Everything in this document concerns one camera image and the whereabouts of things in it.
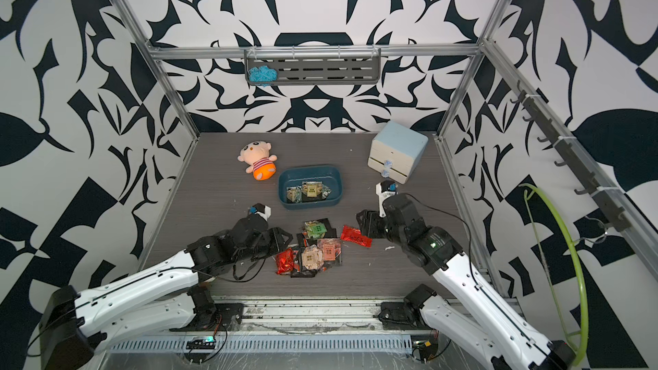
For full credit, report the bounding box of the red foil tea bag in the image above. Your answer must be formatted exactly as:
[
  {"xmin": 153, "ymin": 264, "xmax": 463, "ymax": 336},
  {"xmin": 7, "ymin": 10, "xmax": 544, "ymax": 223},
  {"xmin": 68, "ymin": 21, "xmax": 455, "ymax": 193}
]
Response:
[{"xmin": 275, "ymin": 248, "xmax": 296, "ymax": 276}]

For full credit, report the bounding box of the green label tea bag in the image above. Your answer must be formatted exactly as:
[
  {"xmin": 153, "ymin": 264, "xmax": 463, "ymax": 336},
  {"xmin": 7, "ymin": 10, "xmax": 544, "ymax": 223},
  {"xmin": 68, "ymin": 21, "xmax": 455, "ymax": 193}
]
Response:
[{"xmin": 303, "ymin": 220, "xmax": 328, "ymax": 240}]

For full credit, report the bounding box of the beige label tea bag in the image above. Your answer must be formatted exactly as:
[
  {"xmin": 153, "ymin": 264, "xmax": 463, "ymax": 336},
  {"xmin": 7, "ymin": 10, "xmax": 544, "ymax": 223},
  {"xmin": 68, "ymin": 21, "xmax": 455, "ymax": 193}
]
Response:
[{"xmin": 301, "ymin": 245, "xmax": 324, "ymax": 271}]

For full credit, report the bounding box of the small red tea bag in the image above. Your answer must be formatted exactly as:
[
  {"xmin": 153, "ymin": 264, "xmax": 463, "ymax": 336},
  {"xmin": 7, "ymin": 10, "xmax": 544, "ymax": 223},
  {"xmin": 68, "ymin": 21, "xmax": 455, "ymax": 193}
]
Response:
[{"xmin": 341, "ymin": 225, "xmax": 373, "ymax": 248}]

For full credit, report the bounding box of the pink label tea bag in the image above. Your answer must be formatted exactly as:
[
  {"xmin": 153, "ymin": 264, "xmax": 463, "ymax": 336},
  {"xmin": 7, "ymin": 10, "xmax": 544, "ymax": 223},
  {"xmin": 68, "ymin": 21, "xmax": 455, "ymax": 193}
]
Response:
[{"xmin": 317, "ymin": 238, "xmax": 342, "ymax": 264}]

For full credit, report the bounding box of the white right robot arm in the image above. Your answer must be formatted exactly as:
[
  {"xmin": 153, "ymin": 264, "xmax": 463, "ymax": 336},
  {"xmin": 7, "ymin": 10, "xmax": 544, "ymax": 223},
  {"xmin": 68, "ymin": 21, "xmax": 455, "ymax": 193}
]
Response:
[{"xmin": 378, "ymin": 193, "xmax": 577, "ymax": 369}]

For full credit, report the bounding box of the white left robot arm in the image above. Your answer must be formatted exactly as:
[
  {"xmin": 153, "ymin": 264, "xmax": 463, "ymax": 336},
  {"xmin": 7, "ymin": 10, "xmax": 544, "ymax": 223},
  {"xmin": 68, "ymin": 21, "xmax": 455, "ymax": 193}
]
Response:
[{"xmin": 36, "ymin": 209, "xmax": 293, "ymax": 369}]

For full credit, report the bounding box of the teal plastic storage box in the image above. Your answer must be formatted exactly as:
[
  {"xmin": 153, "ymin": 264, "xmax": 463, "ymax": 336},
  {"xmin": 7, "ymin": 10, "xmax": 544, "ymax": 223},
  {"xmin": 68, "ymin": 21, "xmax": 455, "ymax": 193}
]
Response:
[{"xmin": 279, "ymin": 165, "xmax": 343, "ymax": 210}]

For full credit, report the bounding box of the cream blue mini drawer cabinet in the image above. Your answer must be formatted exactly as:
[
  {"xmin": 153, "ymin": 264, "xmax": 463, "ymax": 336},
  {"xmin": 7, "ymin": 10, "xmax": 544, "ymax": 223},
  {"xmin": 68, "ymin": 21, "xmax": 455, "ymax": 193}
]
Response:
[{"xmin": 368, "ymin": 122, "xmax": 428, "ymax": 184}]

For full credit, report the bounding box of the plush baby doll toy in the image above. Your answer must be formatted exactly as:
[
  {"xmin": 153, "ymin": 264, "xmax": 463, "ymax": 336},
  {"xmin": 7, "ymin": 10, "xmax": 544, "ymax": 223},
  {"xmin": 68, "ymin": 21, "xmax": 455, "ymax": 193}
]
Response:
[{"xmin": 237, "ymin": 140, "xmax": 278, "ymax": 181}]

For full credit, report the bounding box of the blue scrunchy sponge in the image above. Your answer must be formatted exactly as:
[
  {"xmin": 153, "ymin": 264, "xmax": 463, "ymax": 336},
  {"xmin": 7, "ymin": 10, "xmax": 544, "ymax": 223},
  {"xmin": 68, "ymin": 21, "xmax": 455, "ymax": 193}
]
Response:
[{"xmin": 248, "ymin": 66, "xmax": 279, "ymax": 87}]

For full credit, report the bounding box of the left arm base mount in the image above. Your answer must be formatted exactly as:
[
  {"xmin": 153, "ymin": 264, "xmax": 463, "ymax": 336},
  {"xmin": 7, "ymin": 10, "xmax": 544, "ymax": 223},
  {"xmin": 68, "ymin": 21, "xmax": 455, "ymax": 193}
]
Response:
[{"xmin": 171, "ymin": 303, "xmax": 245, "ymax": 332}]

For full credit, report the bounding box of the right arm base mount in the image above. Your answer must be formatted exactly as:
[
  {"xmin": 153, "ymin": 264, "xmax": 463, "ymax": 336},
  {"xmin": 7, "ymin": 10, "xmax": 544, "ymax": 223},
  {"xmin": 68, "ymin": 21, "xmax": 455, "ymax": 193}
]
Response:
[{"xmin": 376, "ymin": 301, "xmax": 432, "ymax": 331}]

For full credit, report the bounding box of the green hose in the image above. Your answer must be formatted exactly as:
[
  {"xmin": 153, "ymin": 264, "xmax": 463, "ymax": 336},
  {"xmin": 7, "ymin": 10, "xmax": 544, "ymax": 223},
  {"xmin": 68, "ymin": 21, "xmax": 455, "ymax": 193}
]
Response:
[{"xmin": 518, "ymin": 183, "xmax": 590, "ymax": 367}]

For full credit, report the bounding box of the grey wall shelf rack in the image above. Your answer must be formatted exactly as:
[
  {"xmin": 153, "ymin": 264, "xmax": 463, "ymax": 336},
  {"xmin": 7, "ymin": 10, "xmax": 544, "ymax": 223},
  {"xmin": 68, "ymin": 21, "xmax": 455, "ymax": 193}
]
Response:
[{"xmin": 243, "ymin": 51, "xmax": 382, "ymax": 86}]

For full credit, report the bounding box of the dark hook rail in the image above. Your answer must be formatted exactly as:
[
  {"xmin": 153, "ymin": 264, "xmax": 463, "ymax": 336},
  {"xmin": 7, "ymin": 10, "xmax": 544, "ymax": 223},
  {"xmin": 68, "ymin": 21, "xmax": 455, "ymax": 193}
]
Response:
[{"xmin": 513, "ymin": 89, "xmax": 632, "ymax": 232}]

